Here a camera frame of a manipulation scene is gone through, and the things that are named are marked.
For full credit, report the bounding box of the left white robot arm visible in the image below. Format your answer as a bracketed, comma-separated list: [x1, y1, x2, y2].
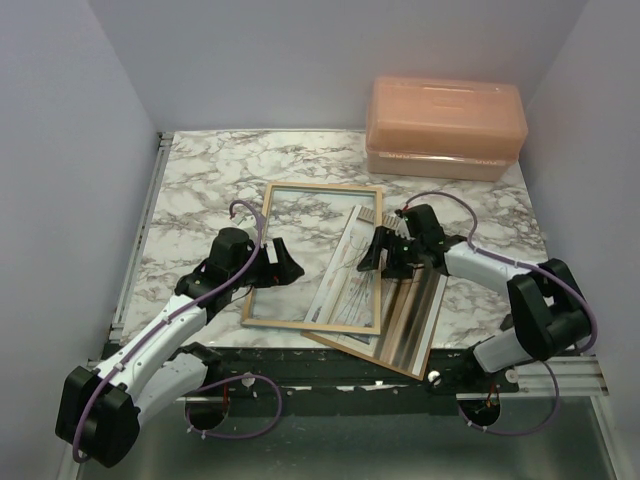
[55, 227, 304, 467]

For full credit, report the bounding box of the aluminium rail frame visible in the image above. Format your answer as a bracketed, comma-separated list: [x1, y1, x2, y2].
[54, 130, 619, 480]

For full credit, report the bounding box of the glossy plant photo board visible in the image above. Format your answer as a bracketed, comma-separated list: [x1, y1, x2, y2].
[302, 205, 447, 380]

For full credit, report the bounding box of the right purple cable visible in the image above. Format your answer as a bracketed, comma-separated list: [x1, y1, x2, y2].
[399, 191, 599, 436]

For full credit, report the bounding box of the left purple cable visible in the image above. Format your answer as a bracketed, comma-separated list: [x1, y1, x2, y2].
[72, 199, 285, 464]

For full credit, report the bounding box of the blue wooden picture frame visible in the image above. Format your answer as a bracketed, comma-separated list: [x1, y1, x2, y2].
[242, 182, 383, 331]

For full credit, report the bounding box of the orange translucent plastic box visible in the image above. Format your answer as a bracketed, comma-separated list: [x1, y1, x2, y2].
[365, 76, 528, 182]

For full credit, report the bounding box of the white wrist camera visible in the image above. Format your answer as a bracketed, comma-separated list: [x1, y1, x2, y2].
[264, 240, 279, 264]
[382, 213, 411, 238]

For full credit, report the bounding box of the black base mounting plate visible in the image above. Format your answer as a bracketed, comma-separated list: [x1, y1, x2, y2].
[178, 343, 523, 418]

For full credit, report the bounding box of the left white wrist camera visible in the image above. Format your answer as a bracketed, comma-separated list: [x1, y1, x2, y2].
[264, 240, 279, 264]

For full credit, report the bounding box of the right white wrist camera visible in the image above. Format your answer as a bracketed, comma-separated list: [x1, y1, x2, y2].
[382, 213, 411, 238]

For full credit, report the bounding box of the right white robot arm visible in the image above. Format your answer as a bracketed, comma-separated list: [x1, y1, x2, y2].
[357, 204, 595, 392]

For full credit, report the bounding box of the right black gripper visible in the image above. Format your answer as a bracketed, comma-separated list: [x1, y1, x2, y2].
[357, 226, 424, 280]

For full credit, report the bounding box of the purple cable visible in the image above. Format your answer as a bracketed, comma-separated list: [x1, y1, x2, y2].
[399, 191, 599, 436]
[72, 199, 285, 464]

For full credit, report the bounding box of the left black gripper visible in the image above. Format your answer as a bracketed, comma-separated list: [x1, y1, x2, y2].
[230, 238, 304, 290]

